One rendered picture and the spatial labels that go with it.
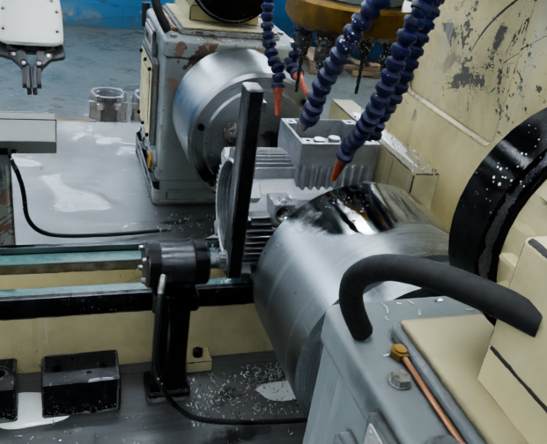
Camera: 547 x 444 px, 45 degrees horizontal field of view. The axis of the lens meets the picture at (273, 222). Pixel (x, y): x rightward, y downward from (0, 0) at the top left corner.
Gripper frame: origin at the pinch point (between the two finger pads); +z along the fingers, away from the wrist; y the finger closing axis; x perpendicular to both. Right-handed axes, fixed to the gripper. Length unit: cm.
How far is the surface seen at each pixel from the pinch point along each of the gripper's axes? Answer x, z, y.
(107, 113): 227, -70, 31
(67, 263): -7.4, 31.1, 4.6
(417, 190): -34, 26, 49
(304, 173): -25.4, 21.6, 36.4
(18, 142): -3.4, 11.4, -2.0
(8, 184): 3.7, 16.6, -4.1
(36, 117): -3.5, 7.4, 0.6
